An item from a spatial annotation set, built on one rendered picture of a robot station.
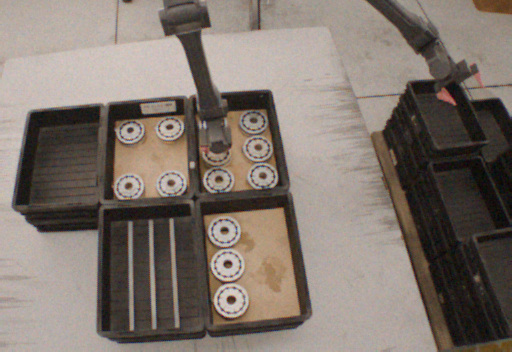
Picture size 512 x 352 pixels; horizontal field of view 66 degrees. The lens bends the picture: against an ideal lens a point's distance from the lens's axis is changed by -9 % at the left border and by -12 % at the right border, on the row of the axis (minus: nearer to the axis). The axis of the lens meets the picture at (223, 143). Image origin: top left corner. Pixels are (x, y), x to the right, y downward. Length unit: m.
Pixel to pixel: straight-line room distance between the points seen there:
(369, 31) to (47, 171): 2.49
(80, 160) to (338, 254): 0.97
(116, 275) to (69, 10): 2.52
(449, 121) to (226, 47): 1.17
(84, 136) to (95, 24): 1.79
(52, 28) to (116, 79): 1.56
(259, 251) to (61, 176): 0.73
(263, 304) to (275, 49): 1.17
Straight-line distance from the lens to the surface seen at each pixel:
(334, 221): 1.58
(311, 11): 3.34
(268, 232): 1.38
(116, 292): 1.36
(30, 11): 3.66
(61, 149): 1.62
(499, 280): 2.03
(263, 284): 1.34
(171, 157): 1.50
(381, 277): 1.56
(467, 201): 2.23
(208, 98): 1.17
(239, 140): 1.53
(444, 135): 2.23
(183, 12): 0.94
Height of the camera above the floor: 2.13
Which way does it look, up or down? 58 degrees down
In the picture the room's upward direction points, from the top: straight up
